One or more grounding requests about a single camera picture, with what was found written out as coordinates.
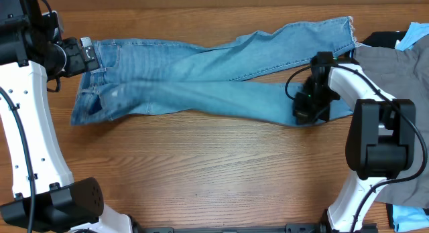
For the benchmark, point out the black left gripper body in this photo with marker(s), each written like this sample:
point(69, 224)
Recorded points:
point(76, 63)

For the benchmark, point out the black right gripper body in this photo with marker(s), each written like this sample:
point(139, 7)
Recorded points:
point(317, 106)

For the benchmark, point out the light blue denim jeans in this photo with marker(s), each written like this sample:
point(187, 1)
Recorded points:
point(154, 77)

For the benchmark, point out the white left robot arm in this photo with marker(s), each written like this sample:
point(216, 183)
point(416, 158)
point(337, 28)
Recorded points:
point(46, 198)

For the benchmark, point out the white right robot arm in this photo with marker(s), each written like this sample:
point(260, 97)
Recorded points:
point(380, 142)

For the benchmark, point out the black folded garment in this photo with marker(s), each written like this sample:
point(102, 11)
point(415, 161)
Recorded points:
point(385, 39)

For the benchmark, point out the light blue folded garment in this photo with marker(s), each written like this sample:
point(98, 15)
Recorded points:
point(406, 218)

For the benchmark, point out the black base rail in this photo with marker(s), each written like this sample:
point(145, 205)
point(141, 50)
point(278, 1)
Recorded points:
point(228, 229)

